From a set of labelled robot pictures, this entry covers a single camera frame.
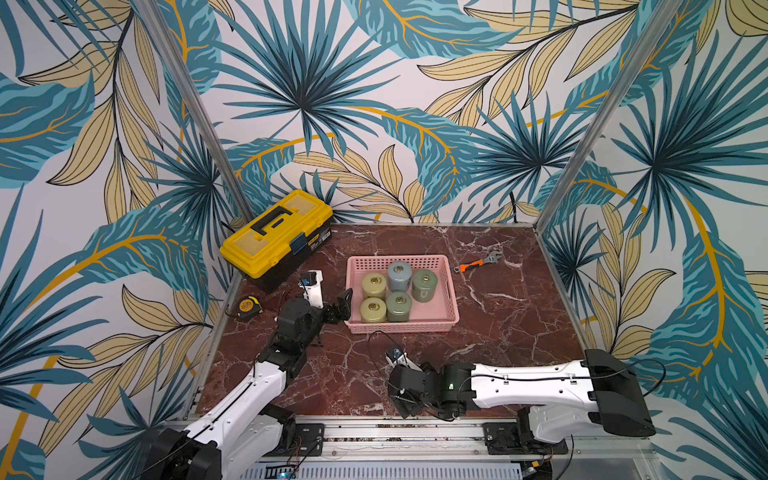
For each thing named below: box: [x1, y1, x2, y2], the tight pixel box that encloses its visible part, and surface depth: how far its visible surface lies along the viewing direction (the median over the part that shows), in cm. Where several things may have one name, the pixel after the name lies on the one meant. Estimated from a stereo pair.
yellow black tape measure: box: [237, 295, 263, 320], surface depth 94 cm
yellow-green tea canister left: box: [362, 272, 387, 298], surface depth 94 cm
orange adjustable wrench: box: [453, 252, 503, 273], surface depth 110 cm
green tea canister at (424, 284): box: [411, 269, 438, 303], surface depth 97 cm
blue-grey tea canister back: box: [387, 261, 412, 292], surface depth 97 cm
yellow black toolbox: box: [219, 190, 334, 293], surface depth 96 cm
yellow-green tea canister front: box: [360, 297, 387, 323], surface depth 89 cm
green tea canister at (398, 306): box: [386, 290, 412, 322], surface depth 90 cm
